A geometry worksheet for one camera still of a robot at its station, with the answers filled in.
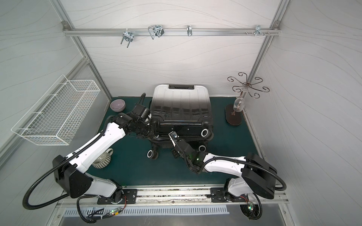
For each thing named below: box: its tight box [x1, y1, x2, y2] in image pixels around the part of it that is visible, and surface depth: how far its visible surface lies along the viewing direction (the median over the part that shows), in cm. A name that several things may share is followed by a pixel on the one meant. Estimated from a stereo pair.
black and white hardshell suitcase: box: [147, 84, 214, 160], surface depth 86 cm
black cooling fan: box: [239, 204, 260, 221], surface depth 73 cm
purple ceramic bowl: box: [109, 98, 126, 113], surface depth 113 cm
